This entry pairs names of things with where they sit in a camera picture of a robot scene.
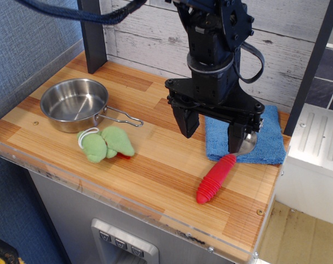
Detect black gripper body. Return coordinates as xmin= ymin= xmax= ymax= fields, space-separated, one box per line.
xmin=165 ymin=63 xmax=265 ymax=133

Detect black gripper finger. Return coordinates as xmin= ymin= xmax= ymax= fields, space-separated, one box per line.
xmin=227 ymin=123 xmax=247 ymax=153
xmin=172 ymin=106 xmax=199 ymax=138

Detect green plush peppers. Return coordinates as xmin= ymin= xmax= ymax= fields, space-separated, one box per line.
xmin=77 ymin=126 xmax=135 ymax=163

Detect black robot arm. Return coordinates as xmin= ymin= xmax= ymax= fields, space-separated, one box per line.
xmin=165 ymin=1 xmax=264 ymax=153

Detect blue cloth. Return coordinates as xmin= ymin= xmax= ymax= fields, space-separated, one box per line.
xmin=205 ymin=105 xmax=286 ymax=164

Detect white ridged appliance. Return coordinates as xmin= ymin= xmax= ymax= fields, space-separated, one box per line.
xmin=276 ymin=104 xmax=333 ymax=224

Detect small steel pot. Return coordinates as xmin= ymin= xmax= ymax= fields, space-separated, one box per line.
xmin=40 ymin=78 xmax=143 ymax=133

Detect silver dispenser panel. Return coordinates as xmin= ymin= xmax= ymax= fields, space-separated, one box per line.
xmin=91 ymin=218 xmax=159 ymax=263

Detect clear acrylic edge guard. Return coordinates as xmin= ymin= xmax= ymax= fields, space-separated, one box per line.
xmin=0 ymin=131 xmax=281 ymax=263

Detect red handled metal spoon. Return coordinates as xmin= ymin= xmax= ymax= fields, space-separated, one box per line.
xmin=196 ymin=132 xmax=257 ymax=204

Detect dark grey right post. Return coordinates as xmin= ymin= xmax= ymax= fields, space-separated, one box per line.
xmin=284 ymin=1 xmax=333 ymax=136

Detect dark grey post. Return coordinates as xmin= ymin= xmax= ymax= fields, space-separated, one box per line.
xmin=77 ymin=0 xmax=107 ymax=74
xmin=284 ymin=1 xmax=333 ymax=136

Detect black braided cable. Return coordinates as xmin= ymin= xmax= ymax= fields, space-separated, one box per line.
xmin=15 ymin=0 xmax=148 ymax=25

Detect dark grey left post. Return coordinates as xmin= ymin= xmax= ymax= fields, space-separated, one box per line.
xmin=77 ymin=0 xmax=107 ymax=74

